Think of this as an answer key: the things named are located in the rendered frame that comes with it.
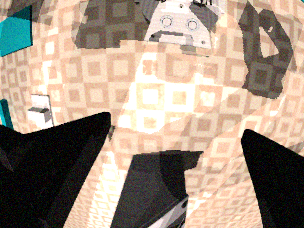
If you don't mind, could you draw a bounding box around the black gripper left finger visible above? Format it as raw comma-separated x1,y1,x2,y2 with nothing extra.
0,111,111,228

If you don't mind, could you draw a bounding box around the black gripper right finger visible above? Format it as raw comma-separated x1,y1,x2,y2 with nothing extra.
240,129,304,228

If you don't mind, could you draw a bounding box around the teal rectangular bar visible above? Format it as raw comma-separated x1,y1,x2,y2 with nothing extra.
0,99,13,130

